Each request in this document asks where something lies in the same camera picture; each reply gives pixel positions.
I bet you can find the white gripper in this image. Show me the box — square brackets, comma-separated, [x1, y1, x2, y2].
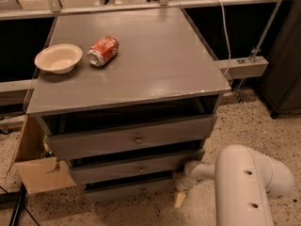
[174, 160, 204, 209]

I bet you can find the grey bottom drawer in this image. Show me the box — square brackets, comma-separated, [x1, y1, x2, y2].
[84, 170, 175, 202]

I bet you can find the grey drawer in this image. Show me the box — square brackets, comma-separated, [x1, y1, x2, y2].
[84, 170, 175, 202]
[69, 149, 204, 185]
[47, 114, 217, 160]

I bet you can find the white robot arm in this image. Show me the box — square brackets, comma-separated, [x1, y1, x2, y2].
[174, 145, 294, 226]

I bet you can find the grey middle drawer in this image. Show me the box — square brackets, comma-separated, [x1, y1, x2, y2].
[69, 149, 204, 185]

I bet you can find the grey drawer cabinet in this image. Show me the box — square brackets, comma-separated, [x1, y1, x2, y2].
[25, 7, 232, 202]

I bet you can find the grey top drawer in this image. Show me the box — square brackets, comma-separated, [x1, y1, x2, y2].
[47, 114, 217, 160]

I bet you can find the brown cardboard box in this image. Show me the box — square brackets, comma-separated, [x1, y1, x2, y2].
[11, 117, 76, 194]

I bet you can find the dark cabinet at right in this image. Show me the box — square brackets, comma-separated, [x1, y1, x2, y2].
[257, 0, 301, 119]

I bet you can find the black floor stand bar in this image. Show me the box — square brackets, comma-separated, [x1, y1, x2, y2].
[0, 184, 27, 226]

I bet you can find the orange soda can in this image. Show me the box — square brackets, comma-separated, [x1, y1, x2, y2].
[87, 36, 119, 67]

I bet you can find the white paper bowl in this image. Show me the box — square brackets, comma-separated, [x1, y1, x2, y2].
[35, 44, 83, 74]

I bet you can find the grey metal rail frame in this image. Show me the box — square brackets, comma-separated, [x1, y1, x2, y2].
[0, 0, 283, 105]

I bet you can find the white cable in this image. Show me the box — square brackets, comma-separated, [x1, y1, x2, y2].
[206, 0, 234, 84]

